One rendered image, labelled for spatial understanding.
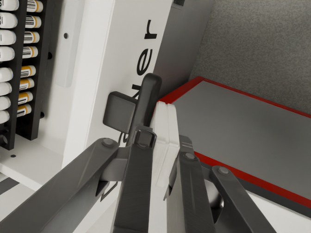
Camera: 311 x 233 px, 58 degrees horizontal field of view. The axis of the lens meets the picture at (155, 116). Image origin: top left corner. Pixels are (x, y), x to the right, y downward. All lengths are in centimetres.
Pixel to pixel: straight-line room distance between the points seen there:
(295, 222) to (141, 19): 30
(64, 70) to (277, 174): 36
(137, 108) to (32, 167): 17
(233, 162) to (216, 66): 68
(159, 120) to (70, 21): 16
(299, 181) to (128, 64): 37
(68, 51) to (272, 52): 88
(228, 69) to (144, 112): 92
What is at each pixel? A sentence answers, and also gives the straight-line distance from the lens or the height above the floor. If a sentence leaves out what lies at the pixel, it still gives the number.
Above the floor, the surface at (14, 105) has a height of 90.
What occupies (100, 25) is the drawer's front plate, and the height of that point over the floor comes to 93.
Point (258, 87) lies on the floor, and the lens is 111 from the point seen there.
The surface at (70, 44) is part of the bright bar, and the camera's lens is 31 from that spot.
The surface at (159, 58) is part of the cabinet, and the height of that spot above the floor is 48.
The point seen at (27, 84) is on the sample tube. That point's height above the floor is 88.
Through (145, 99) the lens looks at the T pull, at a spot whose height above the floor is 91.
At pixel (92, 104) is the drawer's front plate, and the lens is 20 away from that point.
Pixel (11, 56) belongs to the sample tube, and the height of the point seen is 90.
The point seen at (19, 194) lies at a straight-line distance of 38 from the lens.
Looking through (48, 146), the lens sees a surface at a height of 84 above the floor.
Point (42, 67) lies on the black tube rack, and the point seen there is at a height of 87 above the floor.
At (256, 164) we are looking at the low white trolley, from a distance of 50.
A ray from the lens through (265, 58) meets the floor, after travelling 110.
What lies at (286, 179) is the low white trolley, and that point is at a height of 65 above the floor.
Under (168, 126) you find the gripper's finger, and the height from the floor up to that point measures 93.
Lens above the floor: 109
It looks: 64 degrees down
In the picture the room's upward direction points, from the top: 127 degrees counter-clockwise
